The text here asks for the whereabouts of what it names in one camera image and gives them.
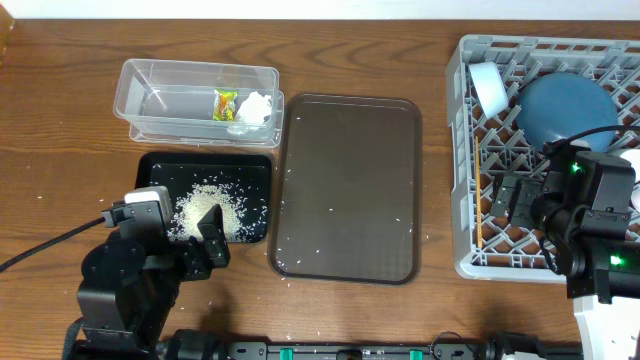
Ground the black waste tray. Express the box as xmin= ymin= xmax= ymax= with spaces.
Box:
xmin=135 ymin=152 xmax=271 ymax=243

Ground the clear plastic waste bin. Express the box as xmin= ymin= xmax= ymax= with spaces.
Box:
xmin=113 ymin=59 xmax=284 ymax=148

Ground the grey dishwasher rack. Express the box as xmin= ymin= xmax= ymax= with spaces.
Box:
xmin=446 ymin=34 xmax=639 ymax=283

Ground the yellow green snack wrapper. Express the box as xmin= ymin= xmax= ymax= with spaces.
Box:
xmin=213 ymin=90 xmax=238 ymax=122

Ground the wooden chopstick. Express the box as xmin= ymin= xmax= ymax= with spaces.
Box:
xmin=474 ymin=136 xmax=483 ymax=250

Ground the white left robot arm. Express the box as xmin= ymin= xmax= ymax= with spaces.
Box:
xmin=62 ymin=200 xmax=230 ymax=360

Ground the brown serving tray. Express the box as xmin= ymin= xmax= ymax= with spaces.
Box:
xmin=268 ymin=94 xmax=422 ymax=286

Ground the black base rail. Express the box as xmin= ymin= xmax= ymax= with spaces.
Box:
xmin=155 ymin=330 xmax=584 ymax=360

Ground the white cup pink inside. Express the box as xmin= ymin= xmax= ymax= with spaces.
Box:
xmin=630 ymin=184 xmax=640 ymax=212

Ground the crumpled white tissue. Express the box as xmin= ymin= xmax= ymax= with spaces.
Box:
xmin=234 ymin=91 xmax=273 ymax=129

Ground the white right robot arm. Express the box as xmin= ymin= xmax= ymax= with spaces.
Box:
xmin=491 ymin=132 xmax=639 ymax=359

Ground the light blue bowl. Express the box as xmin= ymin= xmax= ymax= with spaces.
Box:
xmin=469 ymin=62 xmax=509 ymax=118

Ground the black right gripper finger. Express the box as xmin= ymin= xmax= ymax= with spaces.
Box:
xmin=508 ymin=179 xmax=541 ymax=229
xmin=490 ymin=173 xmax=519 ymax=217

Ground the white cup green inside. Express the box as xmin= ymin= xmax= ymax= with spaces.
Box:
xmin=610 ymin=149 xmax=640 ymax=183

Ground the spilled rice pile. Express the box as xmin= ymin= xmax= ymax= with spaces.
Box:
xmin=167 ymin=172 xmax=269 ymax=243

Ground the dark blue plate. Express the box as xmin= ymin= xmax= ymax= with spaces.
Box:
xmin=516 ymin=72 xmax=618 ymax=151

